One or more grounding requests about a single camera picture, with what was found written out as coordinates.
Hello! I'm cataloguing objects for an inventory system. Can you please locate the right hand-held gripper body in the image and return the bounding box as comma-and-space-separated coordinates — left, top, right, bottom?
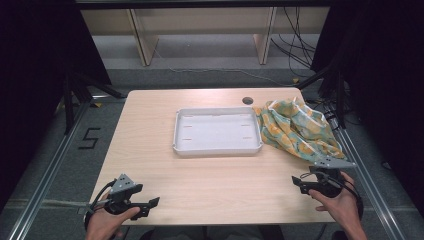
309, 156, 357, 198

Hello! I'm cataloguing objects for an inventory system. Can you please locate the bundle of black cables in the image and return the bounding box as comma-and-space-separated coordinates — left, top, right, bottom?
270, 6, 317, 78

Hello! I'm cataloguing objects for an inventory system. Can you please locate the aluminium frame rail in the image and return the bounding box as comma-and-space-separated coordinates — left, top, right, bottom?
6, 95, 128, 240
333, 124, 407, 240

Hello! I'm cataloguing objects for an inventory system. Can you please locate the white plastic tray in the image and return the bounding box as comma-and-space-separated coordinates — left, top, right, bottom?
172, 106, 264, 158

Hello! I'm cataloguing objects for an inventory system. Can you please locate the black curtain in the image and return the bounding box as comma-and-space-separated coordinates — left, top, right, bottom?
0, 0, 113, 211
310, 0, 424, 214

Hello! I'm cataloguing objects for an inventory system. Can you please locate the person's left hand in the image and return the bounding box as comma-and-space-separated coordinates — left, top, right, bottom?
85, 199, 141, 240

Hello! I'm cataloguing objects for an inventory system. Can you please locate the black metal stand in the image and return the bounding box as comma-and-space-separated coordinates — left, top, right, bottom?
62, 70, 127, 135
295, 58, 348, 130

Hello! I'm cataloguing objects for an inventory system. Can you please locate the green yellow patterned cloth bag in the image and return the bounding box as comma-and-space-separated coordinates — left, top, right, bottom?
253, 97, 348, 164

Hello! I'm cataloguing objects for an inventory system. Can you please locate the light wooden bench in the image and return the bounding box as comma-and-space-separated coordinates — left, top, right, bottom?
79, 6, 331, 67

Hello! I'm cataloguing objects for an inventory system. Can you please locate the left hand-held gripper cable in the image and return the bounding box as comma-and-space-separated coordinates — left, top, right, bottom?
83, 179, 117, 232

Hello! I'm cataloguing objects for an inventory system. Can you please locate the person's right hand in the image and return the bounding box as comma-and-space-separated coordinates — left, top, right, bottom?
309, 172, 362, 230

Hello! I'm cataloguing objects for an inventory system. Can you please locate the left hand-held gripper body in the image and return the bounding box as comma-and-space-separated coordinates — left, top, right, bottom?
103, 173, 142, 221

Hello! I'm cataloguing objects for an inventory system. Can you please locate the black metal frame bar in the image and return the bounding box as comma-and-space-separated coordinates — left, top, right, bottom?
74, 0, 334, 10

